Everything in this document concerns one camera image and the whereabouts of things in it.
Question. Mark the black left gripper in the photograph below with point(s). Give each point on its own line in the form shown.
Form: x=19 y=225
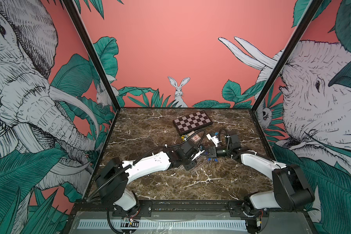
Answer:
x=192 y=164

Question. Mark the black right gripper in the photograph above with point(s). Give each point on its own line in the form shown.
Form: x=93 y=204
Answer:
x=213 y=154

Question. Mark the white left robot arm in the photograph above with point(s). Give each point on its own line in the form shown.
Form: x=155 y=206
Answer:
x=116 y=175

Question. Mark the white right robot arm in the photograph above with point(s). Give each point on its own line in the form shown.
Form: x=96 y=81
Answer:
x=291 y=190

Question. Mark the playing card box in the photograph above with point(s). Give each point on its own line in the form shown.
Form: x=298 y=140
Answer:
x=196 y=139

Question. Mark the folding chess board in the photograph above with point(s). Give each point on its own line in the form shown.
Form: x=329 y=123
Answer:
x=192 y=122

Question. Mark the white perforated strip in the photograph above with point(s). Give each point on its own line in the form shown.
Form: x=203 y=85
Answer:
x=231 y=225

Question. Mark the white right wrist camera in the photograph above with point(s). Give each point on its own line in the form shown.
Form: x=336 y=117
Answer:
x=214 y=138

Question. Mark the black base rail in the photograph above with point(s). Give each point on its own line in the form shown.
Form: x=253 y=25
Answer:
x=147 y=208

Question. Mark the black corner frame post right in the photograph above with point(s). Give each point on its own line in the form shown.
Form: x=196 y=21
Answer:
x=303 y=24

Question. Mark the black corner frame post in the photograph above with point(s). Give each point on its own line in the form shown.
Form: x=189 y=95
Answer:
x=303 y=24
x=79 y=25

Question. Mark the black corner frame post left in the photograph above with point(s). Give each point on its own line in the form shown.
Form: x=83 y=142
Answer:
x=79 y=25

